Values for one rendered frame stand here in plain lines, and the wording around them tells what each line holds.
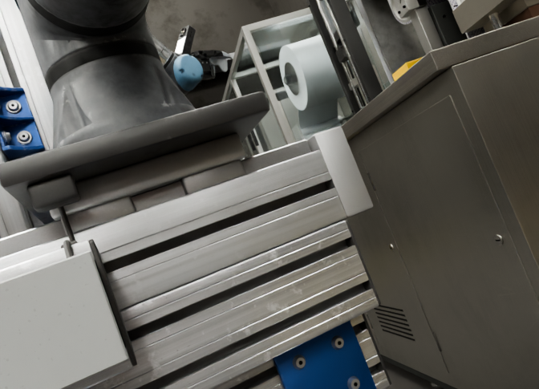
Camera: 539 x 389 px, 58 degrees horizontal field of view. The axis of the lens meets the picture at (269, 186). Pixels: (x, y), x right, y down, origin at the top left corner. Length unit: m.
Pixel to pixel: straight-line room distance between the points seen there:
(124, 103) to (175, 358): 0.22
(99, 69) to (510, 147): 0.76
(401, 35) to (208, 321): 1.44
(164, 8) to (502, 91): 4.96
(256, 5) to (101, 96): 5.56
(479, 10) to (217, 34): 4.61
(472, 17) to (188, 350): 1.04
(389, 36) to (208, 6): 4.25
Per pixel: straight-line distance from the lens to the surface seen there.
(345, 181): 0.49
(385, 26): 1.75
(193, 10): 5.78
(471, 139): 1.01
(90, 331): 0.31
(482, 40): 1.05
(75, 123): 0.49
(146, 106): 0.46
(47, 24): 0.51
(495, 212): 1.03
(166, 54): 1.19
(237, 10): 5.90
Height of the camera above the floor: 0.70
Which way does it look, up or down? 5 degrees up
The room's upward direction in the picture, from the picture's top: 21 degrees counter-clockwise
